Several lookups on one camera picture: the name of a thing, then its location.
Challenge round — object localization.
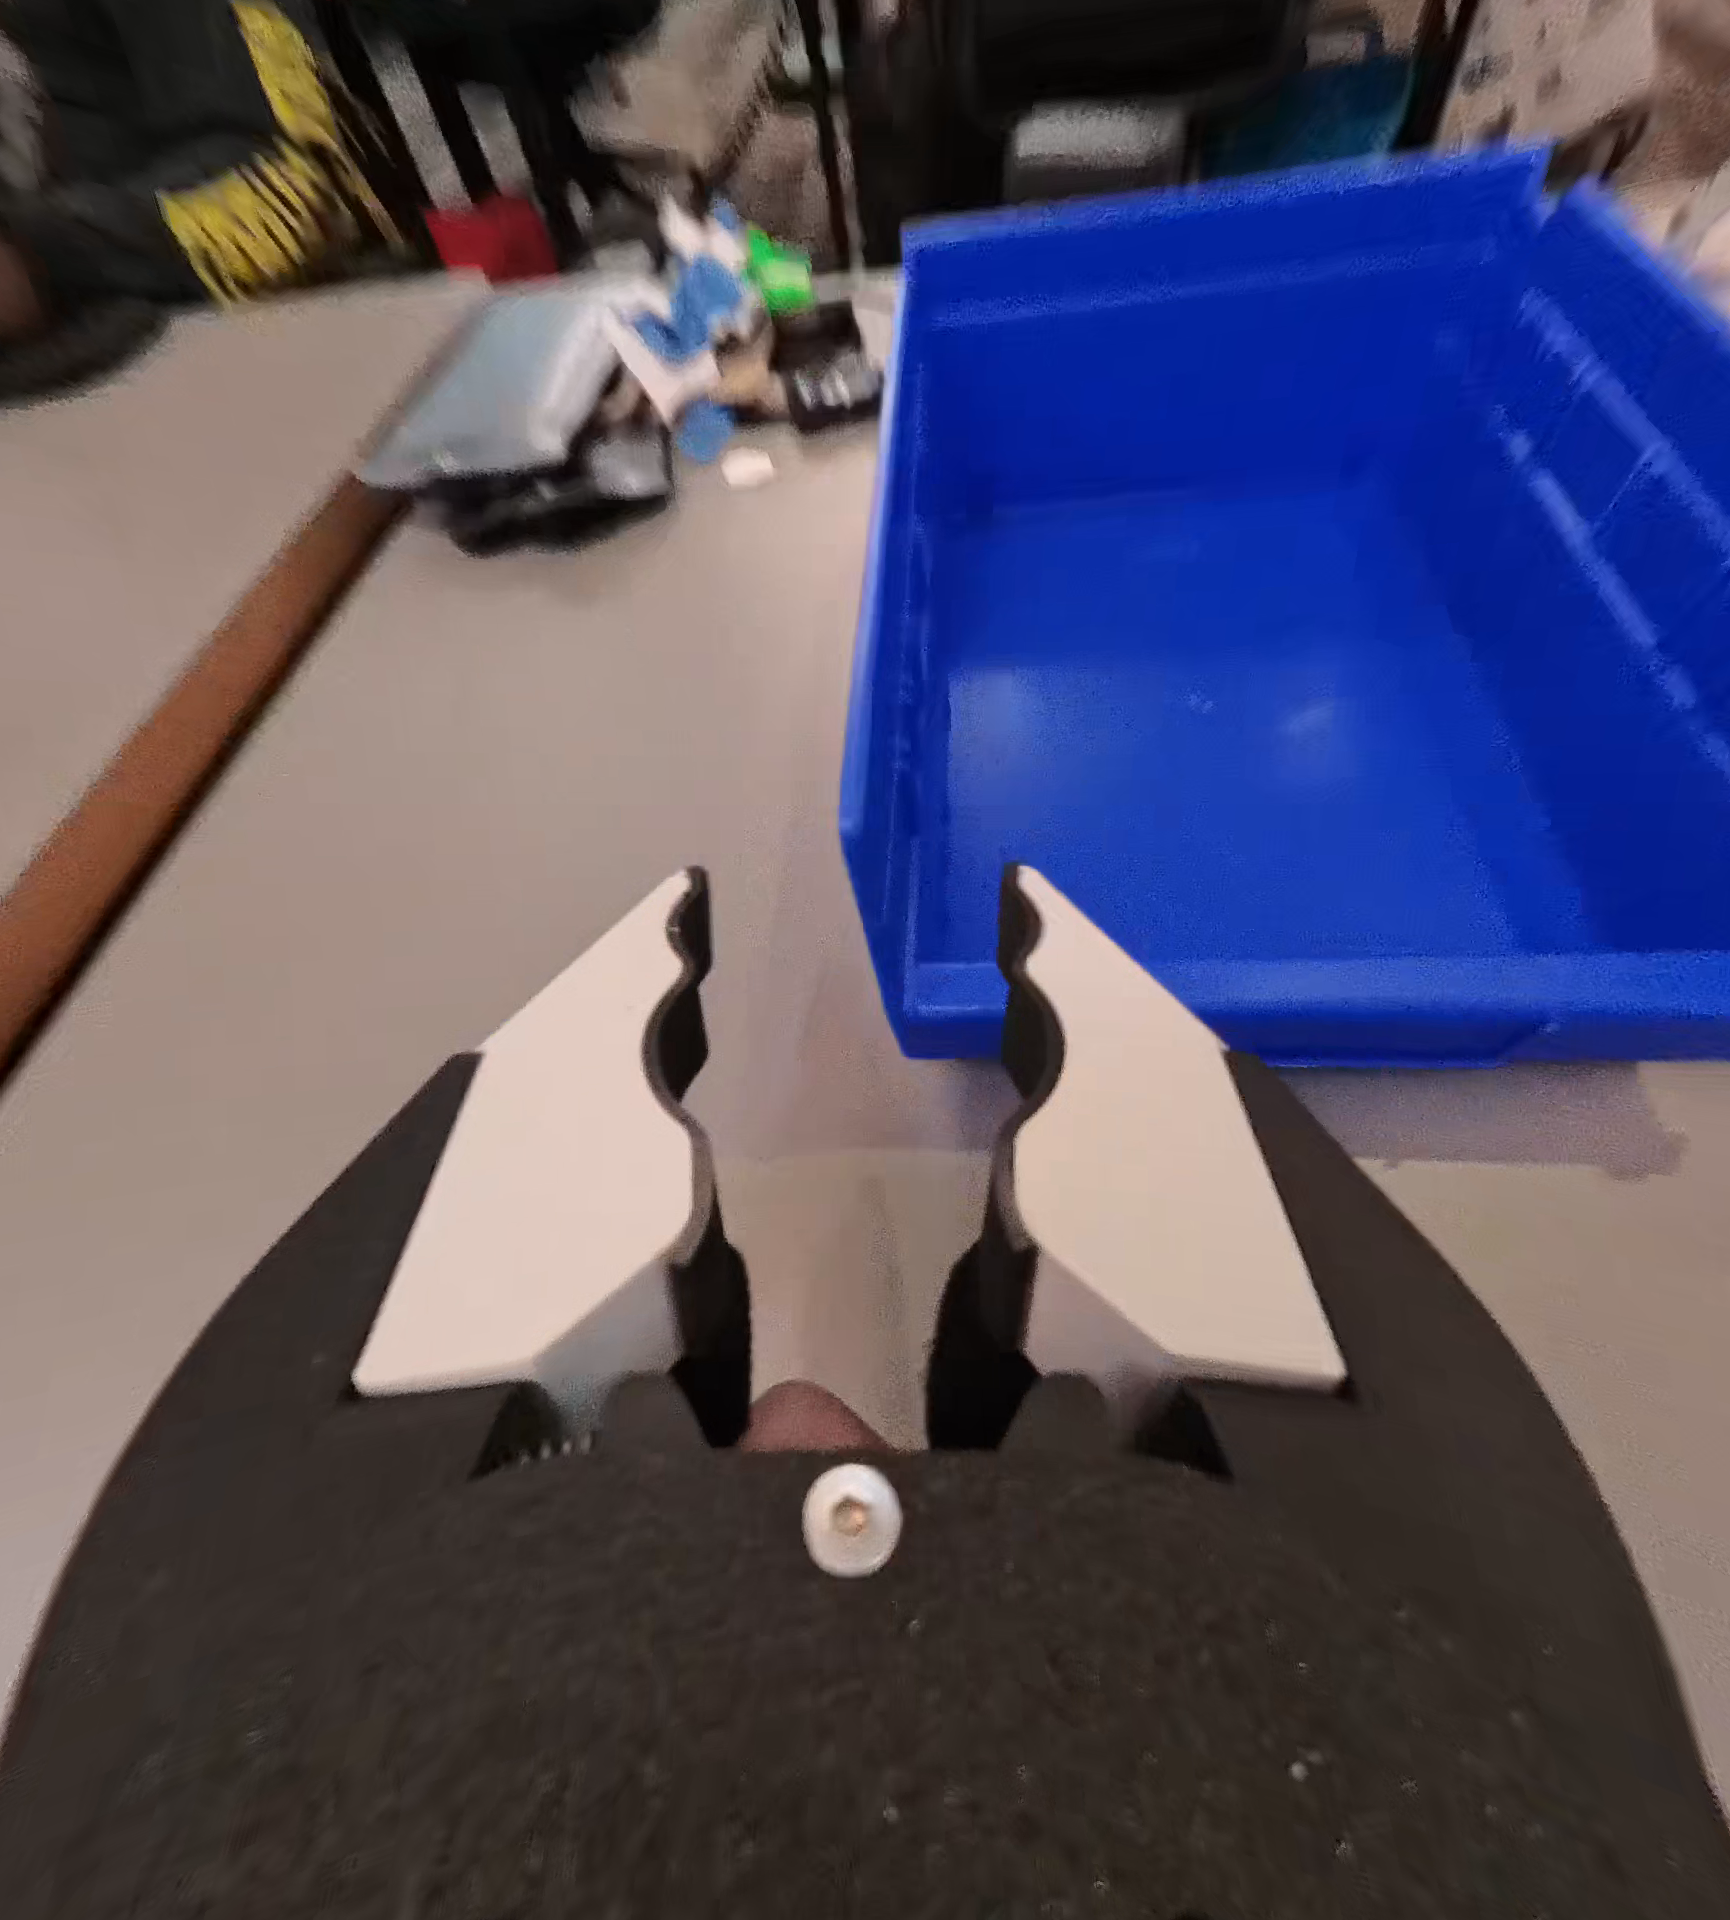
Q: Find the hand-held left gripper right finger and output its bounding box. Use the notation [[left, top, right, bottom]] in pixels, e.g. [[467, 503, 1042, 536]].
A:
[[991, 862, 1353, 1426]]

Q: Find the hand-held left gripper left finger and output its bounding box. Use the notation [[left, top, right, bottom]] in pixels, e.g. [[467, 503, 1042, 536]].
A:
[[349, 862, 730, 1426]]

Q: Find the blue plastic bin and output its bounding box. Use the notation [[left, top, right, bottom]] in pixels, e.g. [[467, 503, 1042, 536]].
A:
[[838, 142, 1730, 1071]]

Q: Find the black pouch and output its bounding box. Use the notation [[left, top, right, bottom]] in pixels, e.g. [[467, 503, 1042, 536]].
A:
[[417, 435, 676, 559]]

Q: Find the grey table with brown edge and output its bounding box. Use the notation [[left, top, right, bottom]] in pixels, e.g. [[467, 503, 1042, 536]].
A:
[[0, 284, 486, 1202]]

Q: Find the silver plastic pouch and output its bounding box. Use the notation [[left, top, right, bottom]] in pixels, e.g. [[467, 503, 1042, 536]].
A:
[[357, 275, 657, 497]]

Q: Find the small black device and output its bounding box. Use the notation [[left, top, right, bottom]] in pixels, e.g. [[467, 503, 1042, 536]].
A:
[[774, 300, 889, 440]]

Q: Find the crumpled blue tape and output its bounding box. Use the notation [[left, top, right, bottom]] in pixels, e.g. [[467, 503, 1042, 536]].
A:
[[638, 209, 763, 469]]

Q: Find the red bag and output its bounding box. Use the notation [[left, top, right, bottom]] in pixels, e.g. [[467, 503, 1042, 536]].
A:
[[423, 196, 557, 282]]

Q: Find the grey storage box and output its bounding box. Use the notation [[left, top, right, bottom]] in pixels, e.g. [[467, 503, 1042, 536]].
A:
[[1005, 114, 1188, 204]]

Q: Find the blue bag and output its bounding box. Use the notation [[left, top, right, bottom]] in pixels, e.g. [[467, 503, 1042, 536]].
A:
[[1201, 61, 1415, 184]]

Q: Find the black cloth with yellow print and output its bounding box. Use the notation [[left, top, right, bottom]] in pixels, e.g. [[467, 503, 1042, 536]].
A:
[[0, 0, 420, 415]]

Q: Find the black office chair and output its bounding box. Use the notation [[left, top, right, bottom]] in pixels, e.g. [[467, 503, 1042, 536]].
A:
[[939, 0, 1302, 136]]

